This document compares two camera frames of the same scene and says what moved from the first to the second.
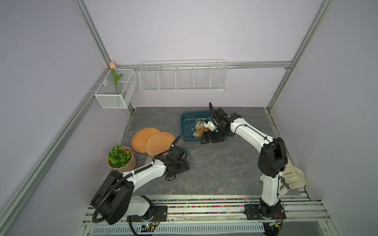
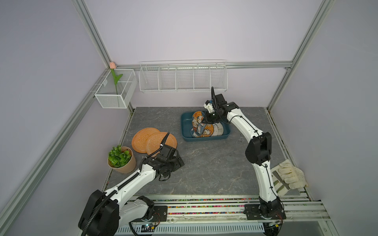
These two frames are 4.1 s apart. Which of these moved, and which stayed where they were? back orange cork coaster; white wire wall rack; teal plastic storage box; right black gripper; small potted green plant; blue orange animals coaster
Moved: blue orange animals coaster; right black gripper
Stayed: white wire wall rack; small potted green plant; teal plastic storage box; back orange cork coaster
